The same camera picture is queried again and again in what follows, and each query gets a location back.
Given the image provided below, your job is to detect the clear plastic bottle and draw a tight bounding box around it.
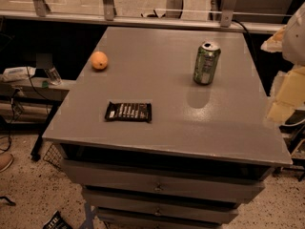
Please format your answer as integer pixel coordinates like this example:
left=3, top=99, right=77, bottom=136
left=45, top=67, right=62, bottom=85

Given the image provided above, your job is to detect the wire mesh basket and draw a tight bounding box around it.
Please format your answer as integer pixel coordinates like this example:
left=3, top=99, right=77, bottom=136
left=43, top=144, right=62, bottom=171

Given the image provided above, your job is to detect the orange fruit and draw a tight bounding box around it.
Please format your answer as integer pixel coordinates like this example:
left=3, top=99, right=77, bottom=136
left=91, top=52, right=108, bottom=70

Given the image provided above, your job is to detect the black snack bag on floor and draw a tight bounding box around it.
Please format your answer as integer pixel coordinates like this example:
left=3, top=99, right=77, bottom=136
left=43, top=211, right=72, bottom=229

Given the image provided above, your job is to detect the green soda can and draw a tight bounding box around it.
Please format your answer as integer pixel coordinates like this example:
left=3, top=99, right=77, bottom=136
left=193, top=41, right=221, bottom=85

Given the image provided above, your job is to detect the black rxbar chocolate bar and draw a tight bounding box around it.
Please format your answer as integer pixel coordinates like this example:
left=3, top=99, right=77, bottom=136
left=105, top=102, right=153, bottom=122

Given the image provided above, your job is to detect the metal window railing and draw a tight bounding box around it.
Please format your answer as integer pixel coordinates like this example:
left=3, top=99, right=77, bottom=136
left=0, top=0, right=305, bottom=35

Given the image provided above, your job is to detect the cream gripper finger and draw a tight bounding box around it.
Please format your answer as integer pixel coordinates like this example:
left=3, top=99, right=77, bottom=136
left=260, top=27, right=286, bottom=52
left=267, top=66, right=305, bottom=123

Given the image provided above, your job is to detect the grey drawer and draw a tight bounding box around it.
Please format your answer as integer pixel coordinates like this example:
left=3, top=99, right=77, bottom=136
left=60, top=159, right=264, bottom=203
left=96, top=207, right=222, bottom=229
left=82, top=189, right=238, bottom=224

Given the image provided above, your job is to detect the bottom grey drawer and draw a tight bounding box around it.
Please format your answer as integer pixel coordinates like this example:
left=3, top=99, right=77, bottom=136
left=96, top=207, right=222, bottom=229

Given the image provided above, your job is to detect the grey drawer cabinet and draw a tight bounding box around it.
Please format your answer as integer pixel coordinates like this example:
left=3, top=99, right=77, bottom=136
left=42, top=26, right=294, bottom=229

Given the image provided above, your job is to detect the white tissue pack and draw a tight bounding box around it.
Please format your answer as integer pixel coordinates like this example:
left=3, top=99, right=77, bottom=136
left=1, top=66, right=36, bottom=82

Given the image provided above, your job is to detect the low side bench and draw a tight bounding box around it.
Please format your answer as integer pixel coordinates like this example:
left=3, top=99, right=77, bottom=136
left=0, top=77, right=75, bottom=161

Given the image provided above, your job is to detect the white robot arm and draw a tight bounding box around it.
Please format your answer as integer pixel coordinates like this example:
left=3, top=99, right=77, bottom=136
left=260, top=3, right=305, bottom=124

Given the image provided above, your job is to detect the middle grey drawer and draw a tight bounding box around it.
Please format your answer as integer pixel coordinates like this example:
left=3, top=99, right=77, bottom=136
left=82, top=189, right=238, bottom=224

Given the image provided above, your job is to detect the top grey drawer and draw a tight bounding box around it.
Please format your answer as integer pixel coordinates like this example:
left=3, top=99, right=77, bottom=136
left=60, top=159, right=264, bottom=203

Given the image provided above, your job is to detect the black cable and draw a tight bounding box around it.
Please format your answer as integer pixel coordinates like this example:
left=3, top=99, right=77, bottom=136
left=0, top=66, right=51, bottom=153

